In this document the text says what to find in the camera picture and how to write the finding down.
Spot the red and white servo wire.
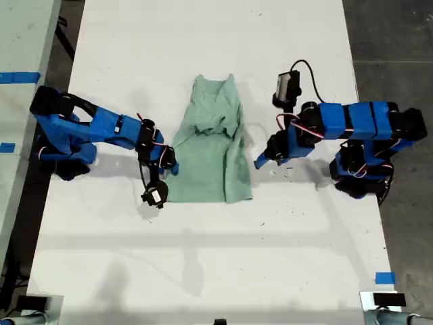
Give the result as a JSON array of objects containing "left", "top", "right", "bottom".
[{"left": 275, "top": 113, "right": 302, "bottom": 131}]

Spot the grey metal tube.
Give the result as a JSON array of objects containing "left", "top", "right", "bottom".
[
  {"left": 363, "top": 309, "right": 433, "bottom": 325},
  {"left": 0, "top": 313, "right": 48, "bottom": 325}
]

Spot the small black box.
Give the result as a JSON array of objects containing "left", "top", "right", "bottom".
[
  {"left": 373, "top": 292, "right": 407, "bottom": 306},
  {"left": 16, "top": 295, "right": 50, "bottom": 311}
]

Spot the long blue tape strip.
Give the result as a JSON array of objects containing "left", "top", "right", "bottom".
[{"left": 0, "top": 71, "right": 42, "bottom": 84}]

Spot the pale side table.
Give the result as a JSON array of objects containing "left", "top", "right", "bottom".
[{"left": 0, "top": 0, "right": 64, "bottom": 268}]

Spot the black camera stalk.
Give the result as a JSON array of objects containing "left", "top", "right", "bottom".
[
  {"left": 147, "top": 160, "right": 160, "bottom": 186},
  {"left": 282, "top": 103, "right": 298, "bottom": 123}
]

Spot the white mounting plate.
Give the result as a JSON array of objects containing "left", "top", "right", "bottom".
[
  {"left": 25, "top": 294, "right": 65, "bottom": 325},
  {"left": 359, "top": 290, "right": 407, "bottom": 311}
]

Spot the rectangular black camera box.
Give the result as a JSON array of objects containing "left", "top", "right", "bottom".
[{"left": 272, "top": 70, "right": 302, "bottom": 108}]

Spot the round-mounted black camera box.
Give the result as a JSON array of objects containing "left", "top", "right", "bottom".
[{"left": 141, "top": 181, "right": 169, "bottom": 208}]

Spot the black camera cable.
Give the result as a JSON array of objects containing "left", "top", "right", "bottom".
[
  {"left": 290, "top": 59, "right": 327, "bottom": 104},
  {"left": 137, "top": 155, "right": 150, "bottom": 196}
]

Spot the pale green T-shirt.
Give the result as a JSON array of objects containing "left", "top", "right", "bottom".
[{"left": 166, "top": 72, "right": 254, "bottom": 204}]

